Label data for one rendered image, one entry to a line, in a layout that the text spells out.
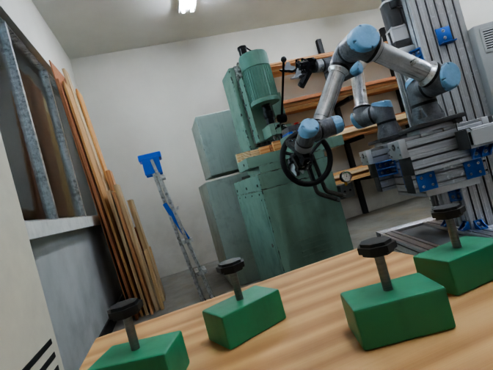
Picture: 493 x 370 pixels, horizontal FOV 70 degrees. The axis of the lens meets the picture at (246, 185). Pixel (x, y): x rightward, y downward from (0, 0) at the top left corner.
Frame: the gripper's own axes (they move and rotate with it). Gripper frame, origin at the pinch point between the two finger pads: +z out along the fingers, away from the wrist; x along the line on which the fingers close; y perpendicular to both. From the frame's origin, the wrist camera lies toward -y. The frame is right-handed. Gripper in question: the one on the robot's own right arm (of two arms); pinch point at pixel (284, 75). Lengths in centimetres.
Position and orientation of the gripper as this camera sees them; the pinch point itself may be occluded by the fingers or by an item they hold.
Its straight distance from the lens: 216.2
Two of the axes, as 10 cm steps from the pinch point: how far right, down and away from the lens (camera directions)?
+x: 3.7, 5.6, -7.4
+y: -0.3, -7.9, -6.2
